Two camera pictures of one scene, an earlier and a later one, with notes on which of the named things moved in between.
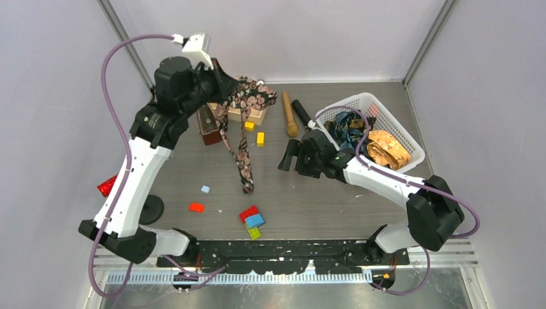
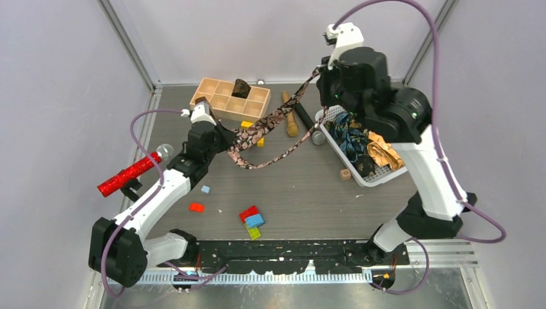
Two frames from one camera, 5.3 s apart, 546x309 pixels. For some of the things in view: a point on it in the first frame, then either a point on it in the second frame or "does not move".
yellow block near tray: [249, 126] does not move
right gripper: [297, 149] to [322, 84]
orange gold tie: [385, 151] does not move
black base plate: [286, 257] does not move
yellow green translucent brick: [254, 232] does not move
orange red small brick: [196, 207] does not move
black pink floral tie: [249, 93] to [244, 134]
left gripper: [225, 83] to [226, 136]
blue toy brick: [254, 220] does not move
